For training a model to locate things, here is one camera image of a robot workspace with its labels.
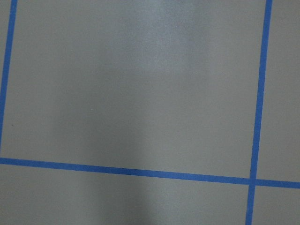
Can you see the brown paper table cover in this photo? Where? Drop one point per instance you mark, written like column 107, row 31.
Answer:
column 149, row 112

